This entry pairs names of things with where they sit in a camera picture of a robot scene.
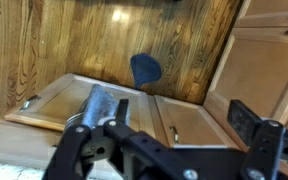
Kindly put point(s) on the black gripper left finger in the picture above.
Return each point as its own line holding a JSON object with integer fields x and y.
{"x": 97, "y": 106}

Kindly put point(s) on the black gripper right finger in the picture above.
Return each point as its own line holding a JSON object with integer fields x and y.
{"x": 247, "y": 123}

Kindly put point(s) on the wide wooden drawer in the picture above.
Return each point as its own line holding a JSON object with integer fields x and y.
{"x": 17, "y": 140}

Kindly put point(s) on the narrow wooden cabinet door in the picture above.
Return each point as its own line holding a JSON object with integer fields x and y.
{"x": 197, "y": 123}

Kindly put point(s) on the grey hanging towel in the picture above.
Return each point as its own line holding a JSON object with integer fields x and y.
{"x": 145, "y": 70}

